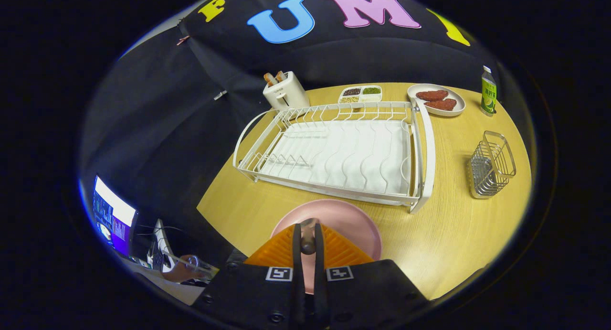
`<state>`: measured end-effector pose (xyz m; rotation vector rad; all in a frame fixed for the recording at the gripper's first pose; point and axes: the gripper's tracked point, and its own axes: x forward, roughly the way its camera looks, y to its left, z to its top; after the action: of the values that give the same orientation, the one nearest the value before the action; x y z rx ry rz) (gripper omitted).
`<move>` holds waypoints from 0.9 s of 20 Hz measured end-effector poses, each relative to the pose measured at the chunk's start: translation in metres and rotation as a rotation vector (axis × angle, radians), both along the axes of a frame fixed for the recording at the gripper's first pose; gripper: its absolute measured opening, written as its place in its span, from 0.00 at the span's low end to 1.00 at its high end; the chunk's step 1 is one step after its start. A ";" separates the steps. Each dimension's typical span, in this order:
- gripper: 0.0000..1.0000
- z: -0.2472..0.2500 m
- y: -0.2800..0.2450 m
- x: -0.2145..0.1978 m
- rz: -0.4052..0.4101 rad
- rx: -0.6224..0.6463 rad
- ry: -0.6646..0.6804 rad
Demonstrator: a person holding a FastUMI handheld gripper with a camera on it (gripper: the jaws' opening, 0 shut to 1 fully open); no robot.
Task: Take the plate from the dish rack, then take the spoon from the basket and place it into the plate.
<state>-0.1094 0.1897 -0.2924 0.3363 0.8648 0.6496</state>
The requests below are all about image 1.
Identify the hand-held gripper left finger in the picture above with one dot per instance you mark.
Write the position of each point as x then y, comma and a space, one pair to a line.
297, 258

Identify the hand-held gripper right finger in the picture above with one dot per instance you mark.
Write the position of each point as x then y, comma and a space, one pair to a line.
319, 258

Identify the pink plate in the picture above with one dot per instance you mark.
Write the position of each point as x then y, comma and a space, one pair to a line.
343, 220

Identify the white dish rack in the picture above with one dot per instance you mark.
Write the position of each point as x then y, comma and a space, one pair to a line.
353, 153

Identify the white oval dish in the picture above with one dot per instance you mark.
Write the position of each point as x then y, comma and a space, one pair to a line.
459, 102

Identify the white desk device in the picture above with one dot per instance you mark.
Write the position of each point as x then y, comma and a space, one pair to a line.
161, 246

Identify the white toaster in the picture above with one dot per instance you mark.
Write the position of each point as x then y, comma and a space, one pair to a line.
289, 93

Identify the white sectioned bean tray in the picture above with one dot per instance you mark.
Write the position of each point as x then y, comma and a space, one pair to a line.
370, 99

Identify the silver clip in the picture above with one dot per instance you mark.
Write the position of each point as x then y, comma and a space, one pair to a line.
220, 95

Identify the toasted bread slice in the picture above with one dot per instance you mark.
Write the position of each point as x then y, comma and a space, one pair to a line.
270, 79
280, 76

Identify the black backdrop cloth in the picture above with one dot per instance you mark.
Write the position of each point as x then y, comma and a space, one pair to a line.
167, 129

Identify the computer monitor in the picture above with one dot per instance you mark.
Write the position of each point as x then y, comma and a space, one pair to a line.
114, 215

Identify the red-brown meat piece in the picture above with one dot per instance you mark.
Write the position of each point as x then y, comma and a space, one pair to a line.
441, 105
432, 95

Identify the green label drink bottle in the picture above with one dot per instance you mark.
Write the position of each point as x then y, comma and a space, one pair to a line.
488, 93

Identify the pink clip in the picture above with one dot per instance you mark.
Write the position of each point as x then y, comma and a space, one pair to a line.
182, 40

